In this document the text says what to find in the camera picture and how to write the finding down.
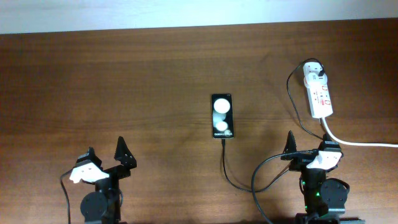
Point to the black smartphone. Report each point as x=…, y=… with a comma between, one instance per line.
x=222, y=116

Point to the white USB charger adapter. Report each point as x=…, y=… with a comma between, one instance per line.
x=314, y=75

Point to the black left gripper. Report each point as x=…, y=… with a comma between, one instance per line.
x=127, y=160

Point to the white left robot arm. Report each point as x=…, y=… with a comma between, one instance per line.
x=104, y=204

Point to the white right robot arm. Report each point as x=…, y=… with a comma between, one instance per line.
x=324, y=197

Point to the white power strip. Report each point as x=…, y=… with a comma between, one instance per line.
x=319, y=99

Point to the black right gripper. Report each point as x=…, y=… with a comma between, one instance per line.
x=300, y=163

